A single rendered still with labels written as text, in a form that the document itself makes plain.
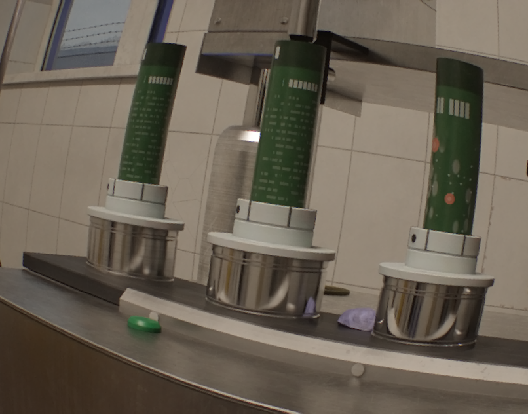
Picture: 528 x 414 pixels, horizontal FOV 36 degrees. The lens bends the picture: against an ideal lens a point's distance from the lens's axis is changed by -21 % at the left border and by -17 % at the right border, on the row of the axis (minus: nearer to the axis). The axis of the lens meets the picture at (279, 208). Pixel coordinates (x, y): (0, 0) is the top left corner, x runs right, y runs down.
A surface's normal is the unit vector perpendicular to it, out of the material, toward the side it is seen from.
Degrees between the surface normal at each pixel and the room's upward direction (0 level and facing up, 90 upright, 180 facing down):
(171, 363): 0
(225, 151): 90
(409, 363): 45
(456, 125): 90
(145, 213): 90
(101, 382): 90
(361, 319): 60
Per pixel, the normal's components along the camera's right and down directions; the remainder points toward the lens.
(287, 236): 0.32, 0.07
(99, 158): -0.55, -0.06
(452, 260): 0.07, 0.04
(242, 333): -0.29, -0.74
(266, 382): 0.14, -0.99
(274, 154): -0.30, -0.02
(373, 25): 0.83, 0.14
